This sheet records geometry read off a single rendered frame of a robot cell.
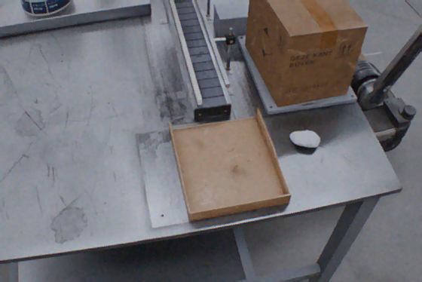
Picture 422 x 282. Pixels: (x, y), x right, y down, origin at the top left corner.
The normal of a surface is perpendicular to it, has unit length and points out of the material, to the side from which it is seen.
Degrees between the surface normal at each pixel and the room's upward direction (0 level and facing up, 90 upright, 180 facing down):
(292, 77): 90
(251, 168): 0
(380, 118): 0
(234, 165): 0
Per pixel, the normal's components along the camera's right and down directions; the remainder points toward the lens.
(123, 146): 0.03, -0.63
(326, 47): 0.28, 0.75
